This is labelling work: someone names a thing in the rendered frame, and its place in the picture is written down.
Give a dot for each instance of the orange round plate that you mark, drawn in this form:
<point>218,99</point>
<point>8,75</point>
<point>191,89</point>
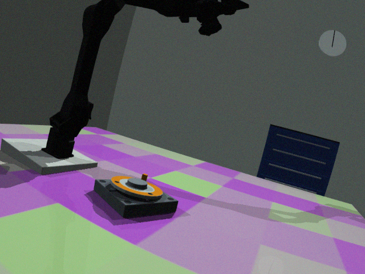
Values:
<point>152,191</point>

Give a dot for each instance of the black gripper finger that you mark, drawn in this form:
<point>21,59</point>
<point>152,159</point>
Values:
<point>216,8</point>
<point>238,4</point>

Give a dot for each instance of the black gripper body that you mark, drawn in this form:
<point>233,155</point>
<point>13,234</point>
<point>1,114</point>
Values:
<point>200,9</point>

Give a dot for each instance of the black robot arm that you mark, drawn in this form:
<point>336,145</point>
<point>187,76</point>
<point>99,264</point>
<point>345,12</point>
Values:
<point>97,19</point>

